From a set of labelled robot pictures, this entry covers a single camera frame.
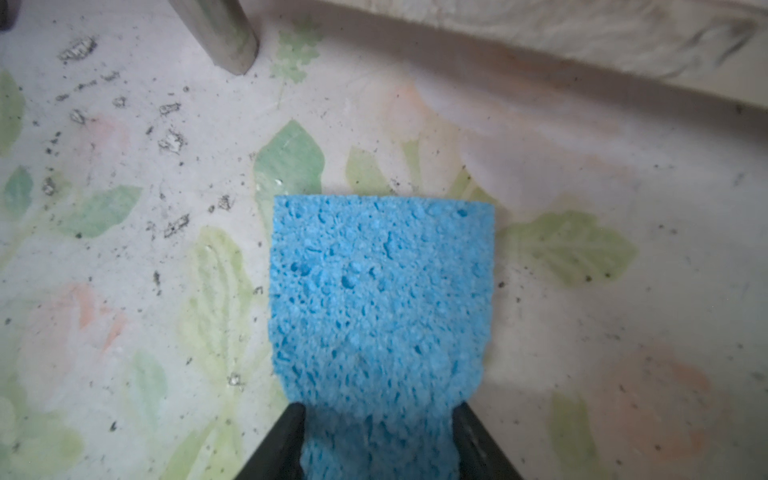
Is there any blue sponge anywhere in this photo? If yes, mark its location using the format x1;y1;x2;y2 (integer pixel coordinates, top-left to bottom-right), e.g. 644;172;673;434
268;195;495;479

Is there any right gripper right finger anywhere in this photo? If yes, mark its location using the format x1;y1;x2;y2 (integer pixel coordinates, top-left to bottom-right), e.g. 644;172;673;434
452;402;523;480

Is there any white two-tier shelf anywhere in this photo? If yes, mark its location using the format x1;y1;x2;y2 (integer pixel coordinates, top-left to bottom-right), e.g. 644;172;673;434
172;1;767;108

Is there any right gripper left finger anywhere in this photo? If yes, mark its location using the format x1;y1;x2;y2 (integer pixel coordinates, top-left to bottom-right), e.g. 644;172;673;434
235;402;306;480

